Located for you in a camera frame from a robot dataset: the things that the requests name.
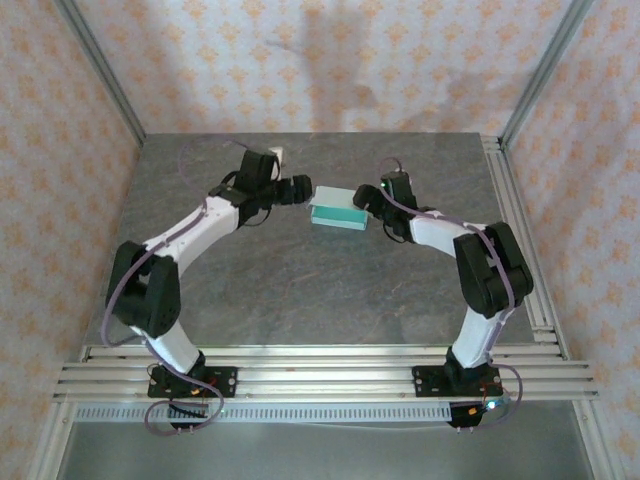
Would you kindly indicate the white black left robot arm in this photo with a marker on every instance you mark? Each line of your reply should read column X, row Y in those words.
column 170, row 345

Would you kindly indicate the aluminium rail beam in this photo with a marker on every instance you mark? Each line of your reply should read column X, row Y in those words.
column 325, row 372

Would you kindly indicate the grey metal sheet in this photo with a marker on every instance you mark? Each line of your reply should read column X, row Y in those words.
column 325, row 455

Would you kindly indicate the black electronics module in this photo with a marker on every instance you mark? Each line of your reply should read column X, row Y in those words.
column 467, row 416

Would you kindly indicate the short aluminium frame leg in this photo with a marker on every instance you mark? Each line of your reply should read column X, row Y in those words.
column 52, row 440
column 597, row 440

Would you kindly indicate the teal paper box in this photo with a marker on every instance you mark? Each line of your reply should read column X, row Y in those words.
column 337, row 217

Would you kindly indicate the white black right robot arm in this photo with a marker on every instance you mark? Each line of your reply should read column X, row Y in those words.
column 472, row 345

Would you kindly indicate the aluminium side rail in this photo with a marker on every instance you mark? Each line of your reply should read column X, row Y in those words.
column 520, row 240

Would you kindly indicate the aluminium frame post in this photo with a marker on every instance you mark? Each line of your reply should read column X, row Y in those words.
column 102, row 75
column 545, row 75

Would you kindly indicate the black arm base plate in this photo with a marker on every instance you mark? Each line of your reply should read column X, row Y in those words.
column 227, row 382
column 425, row 380

